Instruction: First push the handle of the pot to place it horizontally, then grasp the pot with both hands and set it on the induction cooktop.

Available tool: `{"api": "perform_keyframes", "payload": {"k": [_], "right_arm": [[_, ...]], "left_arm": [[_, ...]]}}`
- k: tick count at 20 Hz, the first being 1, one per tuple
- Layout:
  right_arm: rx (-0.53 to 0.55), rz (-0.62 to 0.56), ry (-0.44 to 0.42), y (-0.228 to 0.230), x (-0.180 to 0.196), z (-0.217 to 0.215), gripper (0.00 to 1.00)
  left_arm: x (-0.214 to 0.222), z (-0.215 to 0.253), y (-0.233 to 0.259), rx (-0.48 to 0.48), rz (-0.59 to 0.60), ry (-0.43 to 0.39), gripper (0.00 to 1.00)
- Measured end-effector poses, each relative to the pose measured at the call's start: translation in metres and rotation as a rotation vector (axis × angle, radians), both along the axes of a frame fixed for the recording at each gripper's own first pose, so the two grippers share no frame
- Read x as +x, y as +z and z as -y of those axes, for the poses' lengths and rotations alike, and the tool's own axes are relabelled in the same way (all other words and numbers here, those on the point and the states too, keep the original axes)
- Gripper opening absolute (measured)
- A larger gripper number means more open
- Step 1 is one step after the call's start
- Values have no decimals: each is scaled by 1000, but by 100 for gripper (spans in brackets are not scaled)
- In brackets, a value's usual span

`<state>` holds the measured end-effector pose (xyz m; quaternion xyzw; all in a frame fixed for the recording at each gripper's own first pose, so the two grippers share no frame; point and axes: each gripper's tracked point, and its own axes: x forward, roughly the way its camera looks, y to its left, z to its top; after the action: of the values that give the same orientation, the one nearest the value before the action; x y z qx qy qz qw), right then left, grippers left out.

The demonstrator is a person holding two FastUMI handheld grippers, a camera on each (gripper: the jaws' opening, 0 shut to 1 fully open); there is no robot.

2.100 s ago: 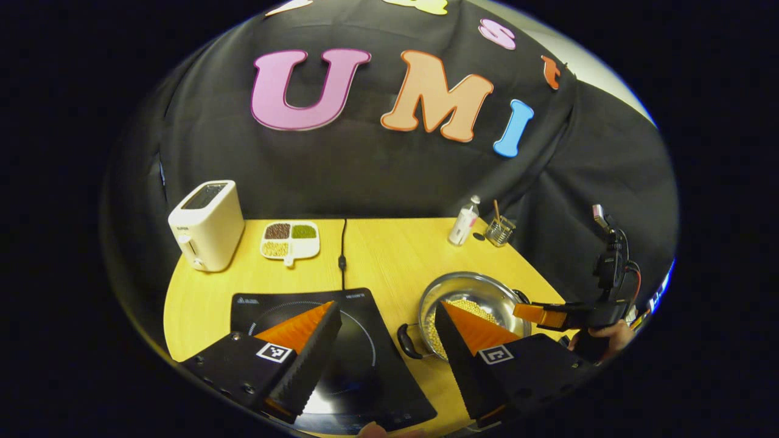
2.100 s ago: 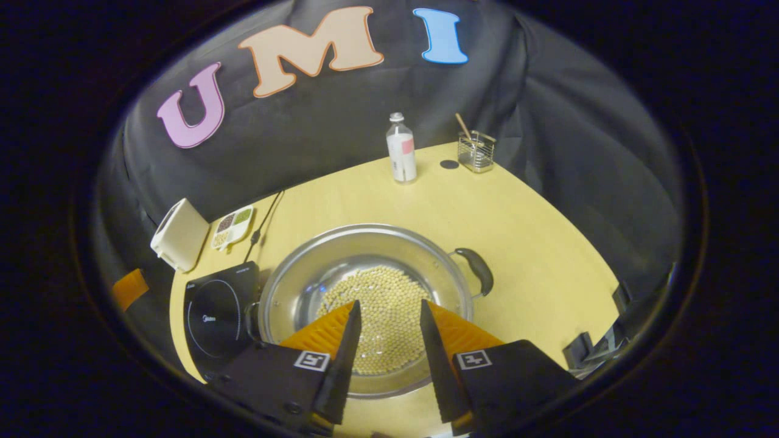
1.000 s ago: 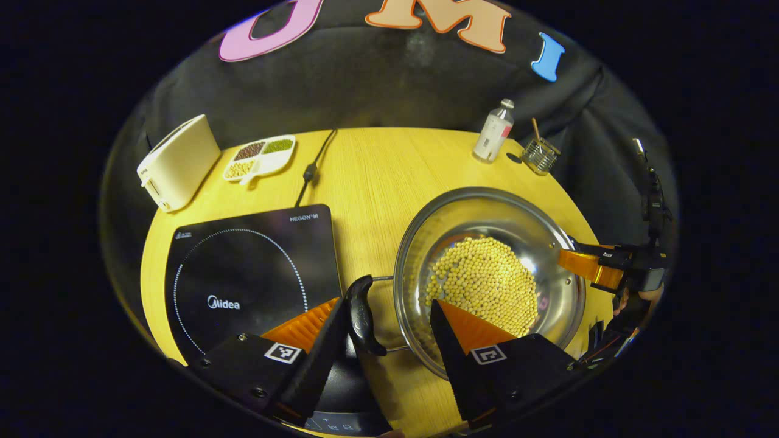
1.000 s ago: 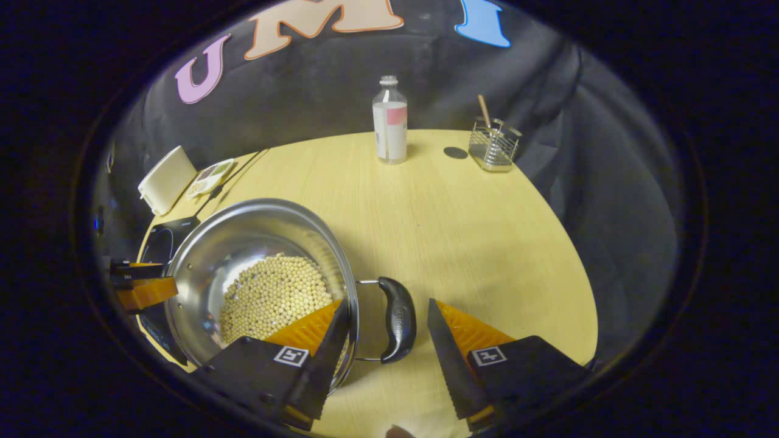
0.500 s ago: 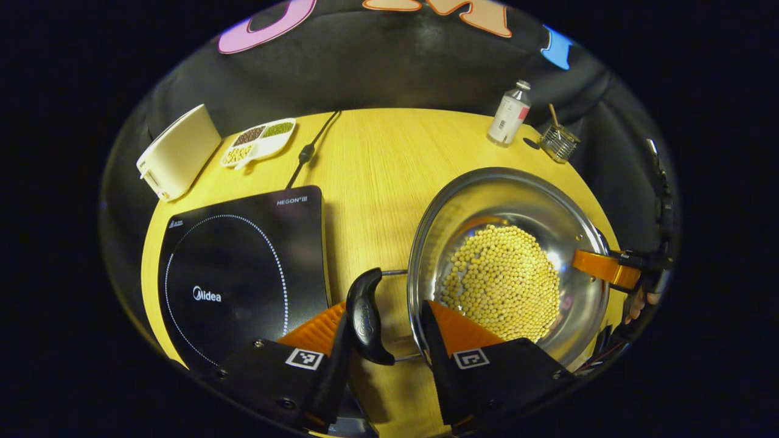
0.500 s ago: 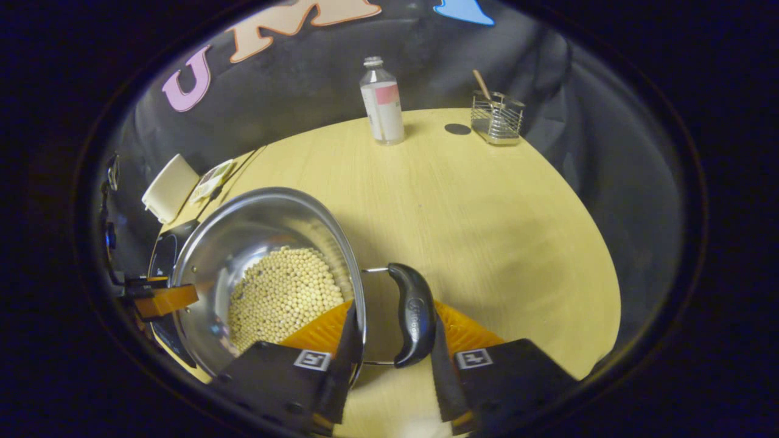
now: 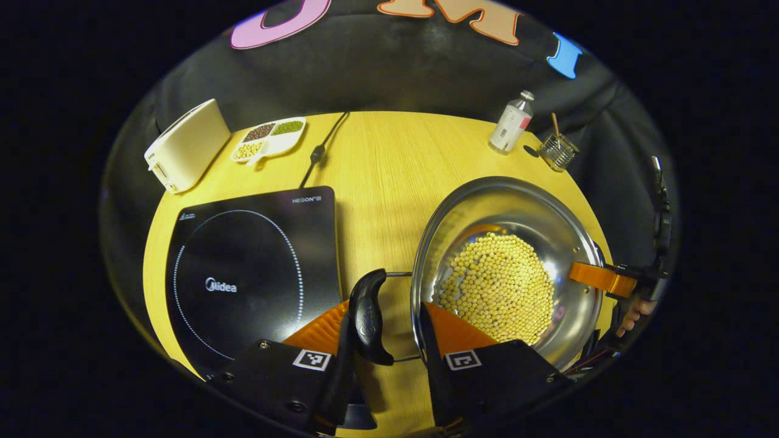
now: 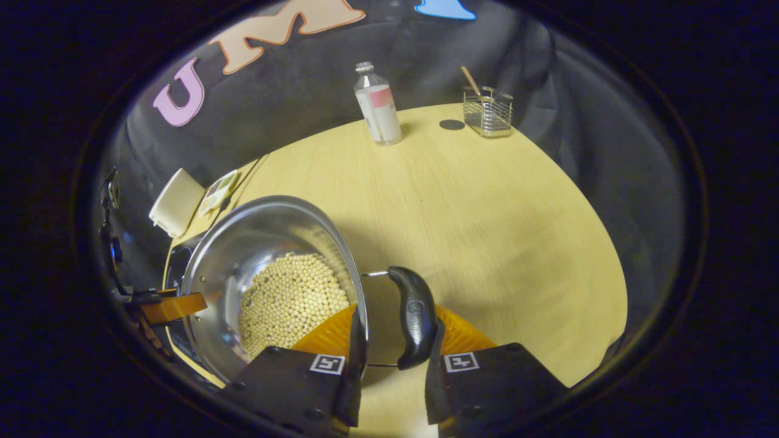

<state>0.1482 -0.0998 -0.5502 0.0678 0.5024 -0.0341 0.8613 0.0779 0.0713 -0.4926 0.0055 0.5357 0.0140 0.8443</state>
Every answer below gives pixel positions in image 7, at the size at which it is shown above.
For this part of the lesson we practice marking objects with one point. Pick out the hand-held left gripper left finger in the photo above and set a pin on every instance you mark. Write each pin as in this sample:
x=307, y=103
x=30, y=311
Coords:
x=277, y=377

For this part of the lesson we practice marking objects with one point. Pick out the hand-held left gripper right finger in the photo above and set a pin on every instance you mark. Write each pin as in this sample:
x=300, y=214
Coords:
x=493, y=377

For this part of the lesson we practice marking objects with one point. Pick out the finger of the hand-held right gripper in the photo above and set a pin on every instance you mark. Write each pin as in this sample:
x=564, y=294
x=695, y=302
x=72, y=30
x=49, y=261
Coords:
x=599, y=278

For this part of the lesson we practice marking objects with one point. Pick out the black induction cooktop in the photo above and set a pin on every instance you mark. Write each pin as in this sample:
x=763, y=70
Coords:
x=243, y=255

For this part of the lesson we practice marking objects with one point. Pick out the pile of yellow soybeans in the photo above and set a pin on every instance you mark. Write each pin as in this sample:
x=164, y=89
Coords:
x=496, y=286

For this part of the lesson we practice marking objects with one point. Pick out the small black disc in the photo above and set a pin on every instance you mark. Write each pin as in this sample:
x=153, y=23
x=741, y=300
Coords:
x=530, y=151

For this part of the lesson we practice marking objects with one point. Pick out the wooden stick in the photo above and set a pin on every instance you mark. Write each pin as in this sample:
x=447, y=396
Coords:
x=555, y=125

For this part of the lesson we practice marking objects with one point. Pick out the white plastic bottle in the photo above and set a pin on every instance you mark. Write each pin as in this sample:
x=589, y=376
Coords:
x=510, y=125

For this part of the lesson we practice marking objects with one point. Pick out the white divided bean dish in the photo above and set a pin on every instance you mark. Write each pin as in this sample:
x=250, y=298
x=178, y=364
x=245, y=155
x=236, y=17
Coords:
x=271, y=140

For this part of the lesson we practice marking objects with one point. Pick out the white toaster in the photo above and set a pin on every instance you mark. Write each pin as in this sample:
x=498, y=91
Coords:
x=188, y=146

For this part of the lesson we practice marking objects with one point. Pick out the black backdrop cloth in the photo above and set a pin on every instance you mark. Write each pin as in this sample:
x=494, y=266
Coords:
x=395, y=73

